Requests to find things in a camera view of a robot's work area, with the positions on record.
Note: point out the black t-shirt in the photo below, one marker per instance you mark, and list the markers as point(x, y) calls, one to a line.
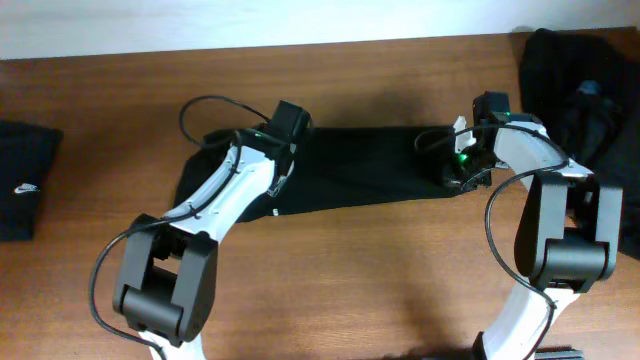
point(347, 167)

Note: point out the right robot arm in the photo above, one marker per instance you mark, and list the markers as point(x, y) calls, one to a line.
point(569, 230)

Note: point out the black clothes pile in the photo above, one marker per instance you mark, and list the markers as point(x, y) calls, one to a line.
point(586, 92)

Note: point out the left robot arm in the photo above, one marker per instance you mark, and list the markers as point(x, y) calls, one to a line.
point(167, 280)

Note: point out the folded black Nike garment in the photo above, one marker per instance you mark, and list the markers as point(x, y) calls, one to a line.
point(27, 155)

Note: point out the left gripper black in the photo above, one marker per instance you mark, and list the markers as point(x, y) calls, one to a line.
point(286, 163)

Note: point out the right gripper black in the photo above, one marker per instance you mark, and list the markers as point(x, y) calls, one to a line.
point(455, 182)

